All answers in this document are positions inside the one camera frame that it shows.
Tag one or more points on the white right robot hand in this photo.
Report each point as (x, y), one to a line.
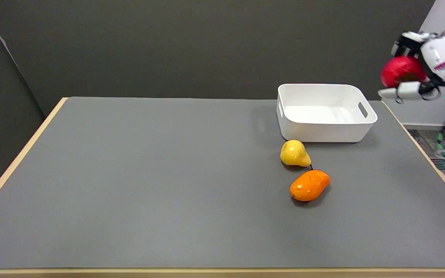
(439, 58)

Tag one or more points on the red apple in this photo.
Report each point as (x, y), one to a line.
(399, 70)

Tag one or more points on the white plastic box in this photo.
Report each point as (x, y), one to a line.
(325, 112)

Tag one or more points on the yellow pear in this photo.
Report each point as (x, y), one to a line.
(294, 154)

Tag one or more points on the orange mango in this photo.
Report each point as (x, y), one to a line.
(309, 185)

